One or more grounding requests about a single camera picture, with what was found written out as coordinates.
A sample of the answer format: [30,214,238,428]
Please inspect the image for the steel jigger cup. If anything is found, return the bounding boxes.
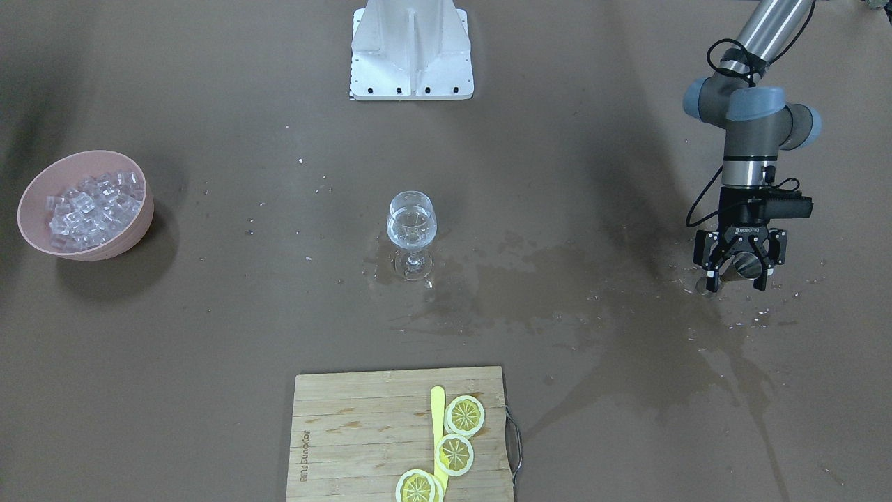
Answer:
[695,253,762,298]

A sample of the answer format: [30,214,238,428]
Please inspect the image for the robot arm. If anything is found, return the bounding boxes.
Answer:
[683,1,822,294]

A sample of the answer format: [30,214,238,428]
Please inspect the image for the yellow plastic knife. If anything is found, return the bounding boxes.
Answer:
[429,386,449,501]

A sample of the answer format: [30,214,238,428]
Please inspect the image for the lemon slice middle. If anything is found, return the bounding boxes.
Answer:
[434,434,475,477]

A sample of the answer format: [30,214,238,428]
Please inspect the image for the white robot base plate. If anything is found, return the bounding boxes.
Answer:
[348,1,475,101]

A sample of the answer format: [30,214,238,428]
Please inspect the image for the pink bowl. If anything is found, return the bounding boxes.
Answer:
[17,150,154,261]

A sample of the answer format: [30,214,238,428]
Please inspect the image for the clear wine glass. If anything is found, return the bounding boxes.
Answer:
[386,190,438,282]

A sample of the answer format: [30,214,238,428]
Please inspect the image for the wooden cutting board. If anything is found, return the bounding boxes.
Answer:
[284,366,516,501]

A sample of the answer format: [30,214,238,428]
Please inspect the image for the clear ice cubes pile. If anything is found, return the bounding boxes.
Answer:
[45,170,148,253]

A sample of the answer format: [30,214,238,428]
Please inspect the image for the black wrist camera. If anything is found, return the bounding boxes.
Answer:
[746,192,815,225]

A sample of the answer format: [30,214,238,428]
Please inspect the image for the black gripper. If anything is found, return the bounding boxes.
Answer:
[693,187,789,292]

